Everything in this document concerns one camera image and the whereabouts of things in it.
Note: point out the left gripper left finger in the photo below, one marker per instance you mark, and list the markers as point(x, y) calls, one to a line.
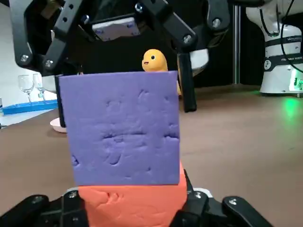
point(47, 212)

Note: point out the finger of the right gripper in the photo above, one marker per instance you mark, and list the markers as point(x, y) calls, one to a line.
point(59, 35)
point(187, 82)

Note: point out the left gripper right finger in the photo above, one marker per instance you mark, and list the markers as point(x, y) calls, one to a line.
point(213, 212)

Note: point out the orange foam block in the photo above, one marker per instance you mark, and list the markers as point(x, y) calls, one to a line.
point(130, 205)

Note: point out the purple foam block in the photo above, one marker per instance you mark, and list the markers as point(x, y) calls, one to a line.
point(118, 130)

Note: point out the orange plush toy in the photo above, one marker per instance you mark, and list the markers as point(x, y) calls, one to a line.
point(154, 59)

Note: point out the clear wine glass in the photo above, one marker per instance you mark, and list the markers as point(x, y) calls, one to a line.
point(39, 81)
point(25, 82)

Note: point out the blue plastic tray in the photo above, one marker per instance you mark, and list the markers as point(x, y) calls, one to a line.
point(28, 107)

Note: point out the pale pink plate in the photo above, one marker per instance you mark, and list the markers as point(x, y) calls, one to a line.
point(56, 126)

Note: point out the aluminium frame post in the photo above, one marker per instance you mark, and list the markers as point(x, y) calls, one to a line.
point(236, 47)

